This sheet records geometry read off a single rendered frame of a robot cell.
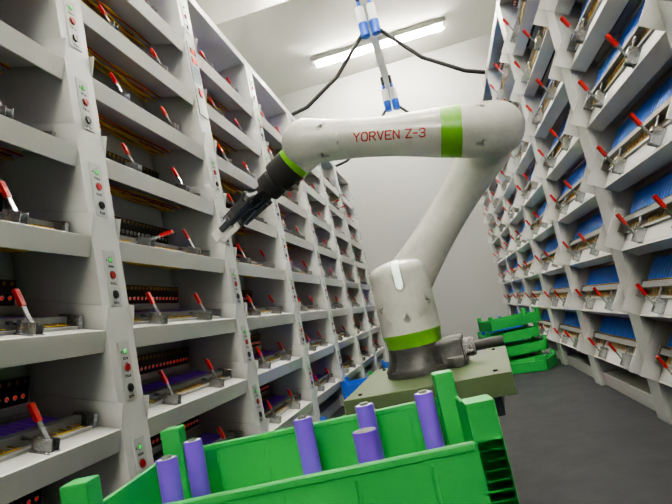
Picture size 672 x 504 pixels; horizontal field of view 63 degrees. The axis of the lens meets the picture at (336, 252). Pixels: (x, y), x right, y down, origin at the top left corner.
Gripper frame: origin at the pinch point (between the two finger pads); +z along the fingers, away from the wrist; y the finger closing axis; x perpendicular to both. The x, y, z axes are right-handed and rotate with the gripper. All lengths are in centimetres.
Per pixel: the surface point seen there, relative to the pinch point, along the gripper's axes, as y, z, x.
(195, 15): 57, -22, 99
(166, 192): 0.1, 7.0, 21.0
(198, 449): -84, -19, -50
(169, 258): -5.9, 15.1, 3.4
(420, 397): -78, -38, -59
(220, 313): 28.0, 30.8, -7.5
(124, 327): -32.8, 18.6, -13.2
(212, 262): 21.1, 18.7, 4.6
